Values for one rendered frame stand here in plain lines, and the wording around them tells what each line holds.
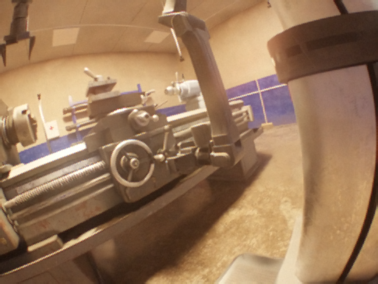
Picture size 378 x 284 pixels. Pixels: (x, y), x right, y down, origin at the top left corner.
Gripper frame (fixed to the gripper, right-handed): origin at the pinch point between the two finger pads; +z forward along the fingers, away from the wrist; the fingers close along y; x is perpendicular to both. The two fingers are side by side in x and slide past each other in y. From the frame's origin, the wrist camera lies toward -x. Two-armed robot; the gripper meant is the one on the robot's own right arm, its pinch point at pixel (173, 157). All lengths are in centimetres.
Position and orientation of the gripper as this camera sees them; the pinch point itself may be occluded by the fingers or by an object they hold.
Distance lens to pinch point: 60.9
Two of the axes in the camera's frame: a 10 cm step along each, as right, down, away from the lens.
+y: 2.0, 9.8, 0.6
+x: 7.1, -1.9, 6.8
